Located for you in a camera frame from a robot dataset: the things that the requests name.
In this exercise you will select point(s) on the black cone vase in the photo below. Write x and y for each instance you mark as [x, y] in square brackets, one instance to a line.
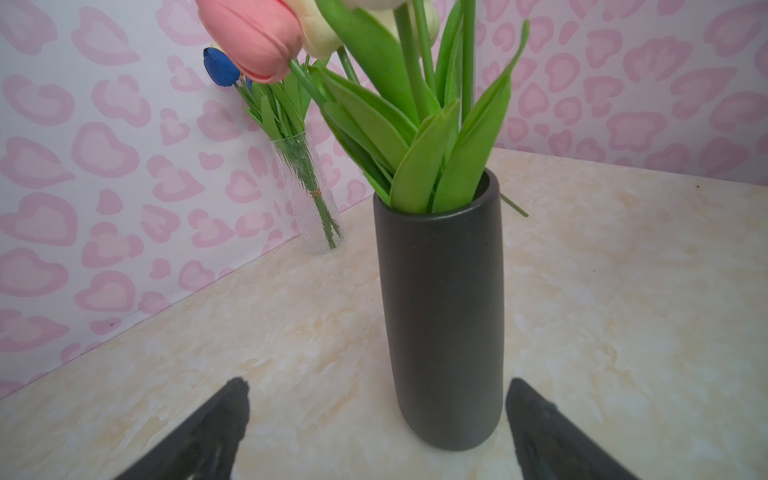
[442, 283]

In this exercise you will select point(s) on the deep pink tulip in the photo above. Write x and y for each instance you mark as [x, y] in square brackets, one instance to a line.
[263, 38]

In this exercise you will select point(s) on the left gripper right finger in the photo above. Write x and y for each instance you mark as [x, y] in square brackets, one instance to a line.
[549, 446]

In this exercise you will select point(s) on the clear glass vase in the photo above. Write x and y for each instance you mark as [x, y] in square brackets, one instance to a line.
[310, 197]

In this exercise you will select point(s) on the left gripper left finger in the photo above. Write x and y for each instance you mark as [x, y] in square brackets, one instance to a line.
[205, 445]

